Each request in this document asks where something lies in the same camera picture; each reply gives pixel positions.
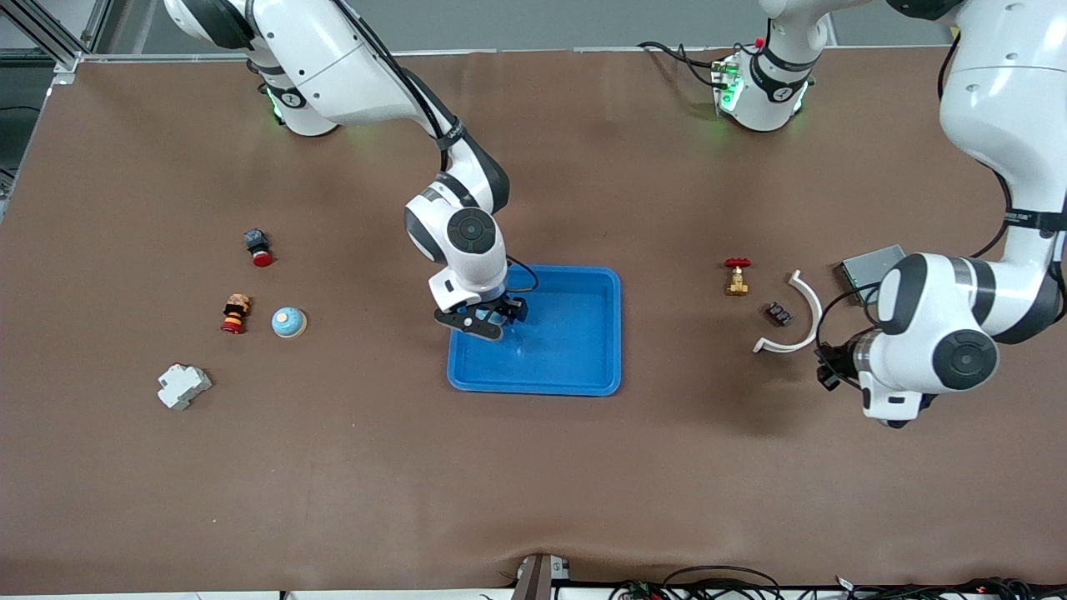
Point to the aluminium table edge rail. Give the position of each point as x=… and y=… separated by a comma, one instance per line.
x=583, y=52

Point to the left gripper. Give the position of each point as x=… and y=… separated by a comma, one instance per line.
x=840, y=360

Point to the blue dome call bell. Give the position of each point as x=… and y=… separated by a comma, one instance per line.
x=490, y=319
x=288, y=322

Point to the blue plastic tray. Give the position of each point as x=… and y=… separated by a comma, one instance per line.
x=567, y=350

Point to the grey metal box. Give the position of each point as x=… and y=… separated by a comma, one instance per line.
x=867, y=265

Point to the black capacitor block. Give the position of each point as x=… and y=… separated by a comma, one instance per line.
x=778, y=314

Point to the grey table edge clamp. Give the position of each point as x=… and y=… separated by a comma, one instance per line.
x=540, y=579

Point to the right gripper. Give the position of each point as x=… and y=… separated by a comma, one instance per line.
x=511, y=307

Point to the red button grey body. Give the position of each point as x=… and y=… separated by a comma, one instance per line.
x=260, y=250

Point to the large table cover mat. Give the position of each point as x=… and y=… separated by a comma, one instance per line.
x=533, y=467

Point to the white circuit breaker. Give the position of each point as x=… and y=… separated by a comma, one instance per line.
x=183, y=387

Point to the aluminium frame post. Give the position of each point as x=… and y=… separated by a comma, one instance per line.
x=42, y=32

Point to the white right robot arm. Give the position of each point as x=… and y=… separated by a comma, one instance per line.
x=333, y=75

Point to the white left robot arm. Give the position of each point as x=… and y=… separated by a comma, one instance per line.
x=1000, y=83

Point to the white curved plastic bracket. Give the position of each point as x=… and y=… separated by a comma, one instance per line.
x=819, y=315

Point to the red button orange black body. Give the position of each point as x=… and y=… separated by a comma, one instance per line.
x=236, y=315

